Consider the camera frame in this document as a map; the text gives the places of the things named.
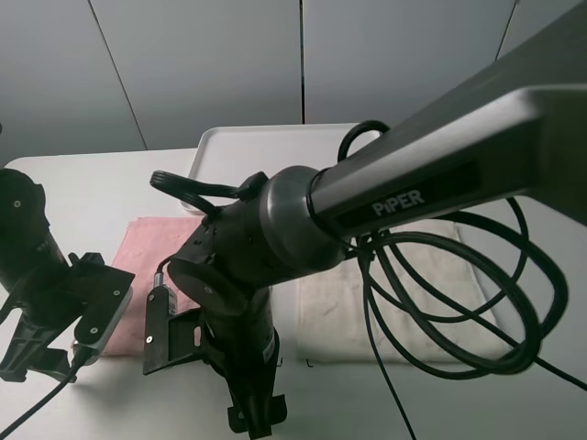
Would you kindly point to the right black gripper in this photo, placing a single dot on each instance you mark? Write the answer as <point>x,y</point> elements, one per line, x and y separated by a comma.
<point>244,350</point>

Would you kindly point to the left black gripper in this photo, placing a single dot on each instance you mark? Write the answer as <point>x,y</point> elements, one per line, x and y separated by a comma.
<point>49,307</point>

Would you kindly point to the pink towel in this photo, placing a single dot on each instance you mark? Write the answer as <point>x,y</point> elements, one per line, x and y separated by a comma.
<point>147,242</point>

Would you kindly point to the cream white towel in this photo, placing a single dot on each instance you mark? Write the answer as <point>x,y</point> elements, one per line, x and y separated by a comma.
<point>331,320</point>

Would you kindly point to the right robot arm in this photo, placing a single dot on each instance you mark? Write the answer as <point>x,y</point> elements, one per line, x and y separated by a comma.
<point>516,128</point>

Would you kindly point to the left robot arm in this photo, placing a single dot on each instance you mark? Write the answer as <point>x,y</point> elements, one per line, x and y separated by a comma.
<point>26,241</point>

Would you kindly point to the white plastic tray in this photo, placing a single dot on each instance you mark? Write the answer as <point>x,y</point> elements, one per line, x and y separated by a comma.
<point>229,155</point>

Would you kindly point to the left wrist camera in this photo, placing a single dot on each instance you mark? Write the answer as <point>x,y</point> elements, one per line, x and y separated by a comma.
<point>105,297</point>

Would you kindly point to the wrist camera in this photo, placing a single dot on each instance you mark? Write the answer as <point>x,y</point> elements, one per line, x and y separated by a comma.
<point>105,297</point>
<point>170,337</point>

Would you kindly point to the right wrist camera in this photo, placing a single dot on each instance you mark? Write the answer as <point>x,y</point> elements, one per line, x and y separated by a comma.
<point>170,337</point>

